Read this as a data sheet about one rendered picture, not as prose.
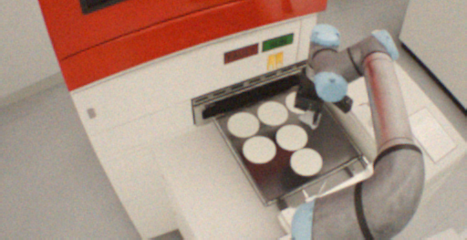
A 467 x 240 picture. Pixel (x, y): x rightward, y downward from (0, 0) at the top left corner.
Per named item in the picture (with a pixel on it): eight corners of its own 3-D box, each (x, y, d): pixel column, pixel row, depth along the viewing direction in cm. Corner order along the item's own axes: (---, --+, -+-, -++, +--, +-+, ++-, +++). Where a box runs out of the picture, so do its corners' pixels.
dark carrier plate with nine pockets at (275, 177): (216, 118, 131) (216, 117, 131) (305, 85, 141) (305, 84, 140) (266, 201, 111) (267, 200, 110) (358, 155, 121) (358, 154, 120)
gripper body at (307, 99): (300, 91, 115) (305, 60, 106) (327, 100, 112) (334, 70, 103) (293, 109, 110) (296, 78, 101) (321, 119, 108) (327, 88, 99)
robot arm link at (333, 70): (351, 68, 78) (343, 36, 86) (308, 90, 84) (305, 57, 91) (367, 89, 83) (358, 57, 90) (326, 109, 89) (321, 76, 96)
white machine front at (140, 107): (99, 159, 128) (65, 78, 98) (302, 84, 152) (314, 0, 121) (101, 165, 126) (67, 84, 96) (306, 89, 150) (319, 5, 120)
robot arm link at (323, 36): (313, 40, 87) (308, 19, 93) (308, 75, 96) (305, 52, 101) (345, 43, 87) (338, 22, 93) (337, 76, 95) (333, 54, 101)
